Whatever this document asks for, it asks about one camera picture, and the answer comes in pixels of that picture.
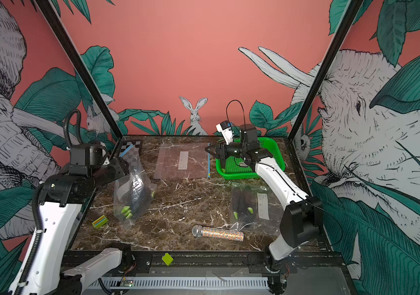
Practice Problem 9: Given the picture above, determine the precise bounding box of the small green striped block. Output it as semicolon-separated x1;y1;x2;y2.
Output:
92;215;109;229

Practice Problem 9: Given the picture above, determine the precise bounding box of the sprinkle-filled cylinder tube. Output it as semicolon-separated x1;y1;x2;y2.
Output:
192;225;244;242

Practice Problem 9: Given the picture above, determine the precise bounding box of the green plastic basket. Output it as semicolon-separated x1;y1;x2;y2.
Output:
215;137;286;180

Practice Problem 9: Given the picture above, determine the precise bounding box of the black white checkerboard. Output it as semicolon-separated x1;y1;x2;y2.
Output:
119;140;142;157

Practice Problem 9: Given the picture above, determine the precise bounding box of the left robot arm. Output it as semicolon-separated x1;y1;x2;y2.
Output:
7;144;129;295

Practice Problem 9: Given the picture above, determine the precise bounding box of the dark purple eggplant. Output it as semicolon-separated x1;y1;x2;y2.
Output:
231;189;244;220

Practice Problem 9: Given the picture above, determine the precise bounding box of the white perforated rail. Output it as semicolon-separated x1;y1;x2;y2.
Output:
102;277;269;290

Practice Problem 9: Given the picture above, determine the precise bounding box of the left black frame post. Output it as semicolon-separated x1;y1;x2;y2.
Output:
35;0;123;140

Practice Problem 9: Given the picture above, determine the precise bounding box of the clear zip-top bag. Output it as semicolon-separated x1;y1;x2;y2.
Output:
229;182;284;237
114;140;157;229
154;143;210;179

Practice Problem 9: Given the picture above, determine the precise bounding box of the black frame post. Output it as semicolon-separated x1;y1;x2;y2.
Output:
35;0;123;140
288;0;363;143

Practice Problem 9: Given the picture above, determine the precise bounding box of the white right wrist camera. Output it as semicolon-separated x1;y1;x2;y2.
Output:
216;120;234;145

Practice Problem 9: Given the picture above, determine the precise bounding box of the right black frame post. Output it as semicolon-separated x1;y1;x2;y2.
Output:
288;0;363;143

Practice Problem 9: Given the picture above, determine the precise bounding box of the lime green sticky note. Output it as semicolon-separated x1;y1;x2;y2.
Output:
162;253;174;266

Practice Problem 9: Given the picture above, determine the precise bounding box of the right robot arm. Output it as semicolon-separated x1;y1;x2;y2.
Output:
205;120;324;261

